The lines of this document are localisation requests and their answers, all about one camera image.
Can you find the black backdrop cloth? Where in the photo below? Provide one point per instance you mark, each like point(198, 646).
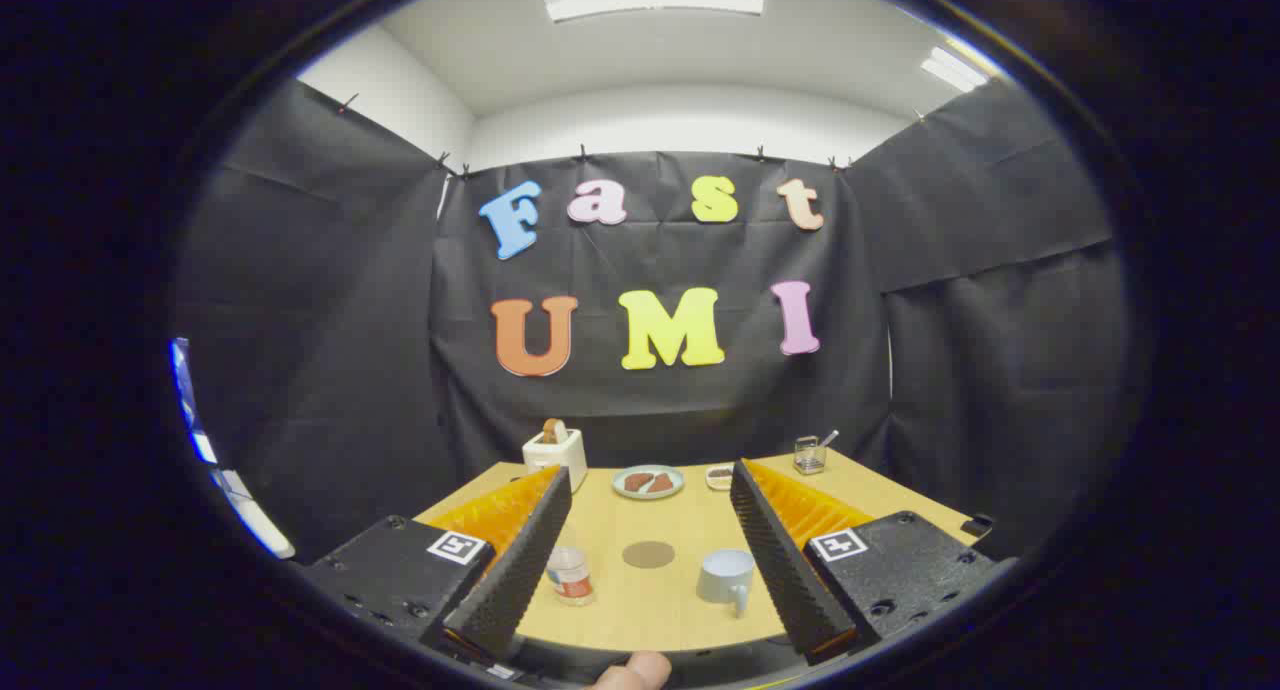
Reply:
point(330, 370)

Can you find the small oval divided dish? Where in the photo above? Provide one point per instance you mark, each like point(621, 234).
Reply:
point(718, 480)

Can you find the brown food piece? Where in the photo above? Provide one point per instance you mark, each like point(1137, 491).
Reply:
point(637, 482)
point(661, 484)

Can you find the wooden table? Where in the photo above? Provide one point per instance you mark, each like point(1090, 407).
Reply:
point(650, 610)

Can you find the toast slice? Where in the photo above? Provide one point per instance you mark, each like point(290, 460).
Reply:
point(553, 431)

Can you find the small ceiling light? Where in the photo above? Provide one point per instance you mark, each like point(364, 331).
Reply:
point(952, 70)

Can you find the pale green plate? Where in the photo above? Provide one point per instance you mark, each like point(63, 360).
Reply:
point(640, 469)

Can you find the white cup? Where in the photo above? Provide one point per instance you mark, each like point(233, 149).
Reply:
point(722, 575)

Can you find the white toaster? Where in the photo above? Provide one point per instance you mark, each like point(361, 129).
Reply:
point(560, 457)

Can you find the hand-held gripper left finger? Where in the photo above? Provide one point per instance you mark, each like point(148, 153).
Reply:
point(520, 570)

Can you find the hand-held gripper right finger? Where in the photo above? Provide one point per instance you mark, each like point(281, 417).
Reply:
point(780, 570)

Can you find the small black clamp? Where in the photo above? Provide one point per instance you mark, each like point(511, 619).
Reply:
point(978, 526)

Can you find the clear plastic juice bottle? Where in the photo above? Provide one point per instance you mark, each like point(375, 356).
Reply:
point(572, 580)

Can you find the round brown coaster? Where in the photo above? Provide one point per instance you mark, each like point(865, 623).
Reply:
point(648, 554)

